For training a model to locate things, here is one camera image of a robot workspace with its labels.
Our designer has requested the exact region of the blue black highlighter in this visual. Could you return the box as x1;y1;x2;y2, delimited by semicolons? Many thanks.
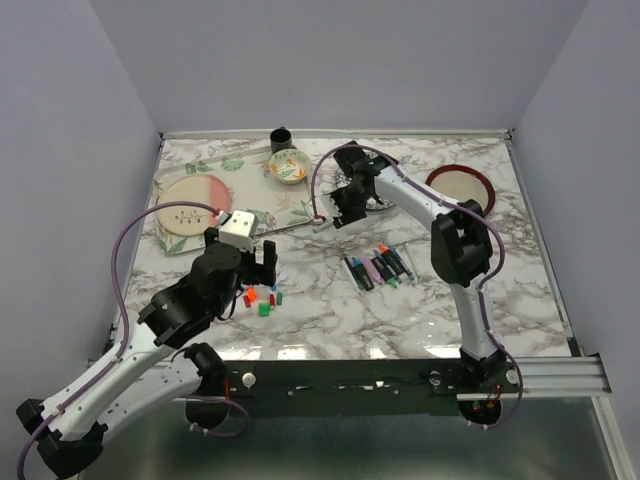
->
351;257;374;291

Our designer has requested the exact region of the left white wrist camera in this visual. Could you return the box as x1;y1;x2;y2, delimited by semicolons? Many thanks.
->
219;210;258;252

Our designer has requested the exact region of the purple cable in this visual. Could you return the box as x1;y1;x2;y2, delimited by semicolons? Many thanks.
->
17;200;224;480
309;144;526;431

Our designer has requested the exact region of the floral yellow bowl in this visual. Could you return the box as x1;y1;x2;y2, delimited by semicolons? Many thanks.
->
267;148;311;185

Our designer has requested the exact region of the pink cream round plate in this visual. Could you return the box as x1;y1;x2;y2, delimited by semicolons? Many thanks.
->
157;174;232;237

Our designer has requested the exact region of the teal capped white marker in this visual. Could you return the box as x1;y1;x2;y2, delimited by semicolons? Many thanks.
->
312;222;333;233

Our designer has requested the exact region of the black mounting base bar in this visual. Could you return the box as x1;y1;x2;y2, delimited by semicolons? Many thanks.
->
195;358;518;418

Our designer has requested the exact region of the blue floral plate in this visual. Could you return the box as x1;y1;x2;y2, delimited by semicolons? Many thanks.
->
334;169;395;212

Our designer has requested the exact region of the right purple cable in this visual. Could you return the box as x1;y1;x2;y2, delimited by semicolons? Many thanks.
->
309;144;526;431

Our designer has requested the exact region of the green capped white marker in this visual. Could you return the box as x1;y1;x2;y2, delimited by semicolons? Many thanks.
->
403;242;420;279

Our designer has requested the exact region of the black cup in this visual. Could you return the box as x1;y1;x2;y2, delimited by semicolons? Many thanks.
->
269;127;293;154

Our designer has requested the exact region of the red rimmed brown plate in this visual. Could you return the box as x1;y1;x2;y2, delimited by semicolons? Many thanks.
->
425;164;496;216

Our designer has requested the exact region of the aluminium frame rail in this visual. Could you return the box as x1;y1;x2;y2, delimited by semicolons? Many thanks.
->
518;356;611;398

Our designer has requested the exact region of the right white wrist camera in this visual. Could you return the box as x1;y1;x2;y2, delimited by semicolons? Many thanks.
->
314;193;340;225

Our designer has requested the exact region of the floral rectangular tray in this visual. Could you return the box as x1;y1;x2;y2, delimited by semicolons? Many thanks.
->
153;147;310;256

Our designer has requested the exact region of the green black highlighter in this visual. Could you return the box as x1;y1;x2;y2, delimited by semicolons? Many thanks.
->
372;256;399;288

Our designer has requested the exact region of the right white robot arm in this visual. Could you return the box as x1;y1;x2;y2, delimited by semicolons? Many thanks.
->
319;141;509;392

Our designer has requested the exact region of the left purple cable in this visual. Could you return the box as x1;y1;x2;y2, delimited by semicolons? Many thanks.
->
17;200;224;480

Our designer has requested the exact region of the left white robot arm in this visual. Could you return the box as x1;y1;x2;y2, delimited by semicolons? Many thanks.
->
16;228;278;479

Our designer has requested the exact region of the orange black highlighter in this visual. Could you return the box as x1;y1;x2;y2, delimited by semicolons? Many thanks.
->
379;244;405;277

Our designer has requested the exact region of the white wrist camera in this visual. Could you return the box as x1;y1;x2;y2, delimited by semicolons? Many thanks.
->
314;193;340;225
219;210;258;252

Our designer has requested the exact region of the green highlighter cap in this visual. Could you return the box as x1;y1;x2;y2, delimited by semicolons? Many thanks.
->
258;302;271;317

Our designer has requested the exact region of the purple translucent highlighter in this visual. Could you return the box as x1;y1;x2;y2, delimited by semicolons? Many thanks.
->
361;257;385;285

